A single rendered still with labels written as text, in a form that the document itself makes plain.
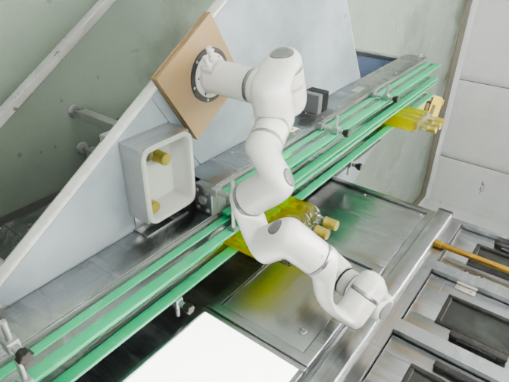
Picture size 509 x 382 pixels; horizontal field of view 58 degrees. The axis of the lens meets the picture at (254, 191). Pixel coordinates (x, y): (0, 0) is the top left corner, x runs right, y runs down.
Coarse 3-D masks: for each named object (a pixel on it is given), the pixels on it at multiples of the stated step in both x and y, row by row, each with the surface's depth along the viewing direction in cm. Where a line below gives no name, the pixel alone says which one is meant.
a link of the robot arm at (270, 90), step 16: (288, 48) 110; (272, 64) 106; (288, 64) 105; (256, 80) 103; (272, 80) 101; (288, 80) 102; (256, 96) 102; (272, 96) 100; (288, 96) 102; (256, 112) 105; (272, 112) 103; (288, 112) 105; (256, 128) 103; (272, 128) 102; (288, 128) 106
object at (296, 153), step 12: (420, 72) 238; (396, 84) 219; (408, 84) 219; (360, 108) 192; (372, 108) 192; (348, 120) 181; (360, 120) 182; (324, 132) 171; (300, 144) 161; (312, 144) 161; (324, 144) 163; (288, 156) 154; (300, 156) 153; (240, 180) 139; (228, 192) 133
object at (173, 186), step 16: (160, 144) 114; (176, 144) 126; (144, 160) 112; (176, 160) 129; (192, 160) 126; (144, 176) 114; (160, 176) 128; (176, 176) 132; (192, 176) 129; (160, 192) 130; (176, 192) 134; (192, 192) 131; (160, 208) 127; (176, 208) 128
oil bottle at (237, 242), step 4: (240, 232) 135; (232, 236) 135; (236, 236) 134; (240, 236) 133; (228, 240) 137; (232, 240) 136; (236, 240) 134; (240, 240) 133; (244, 240) 132; (228, 244) 138; (232, 244) 136; (236, 244) 135; (240, 244) 134; (244, 244) 133; (236, 248) 136; (240, 248) 135; (244, 248) 134; (244, 252) 135; (248, 252) 133; (252, 256) 133
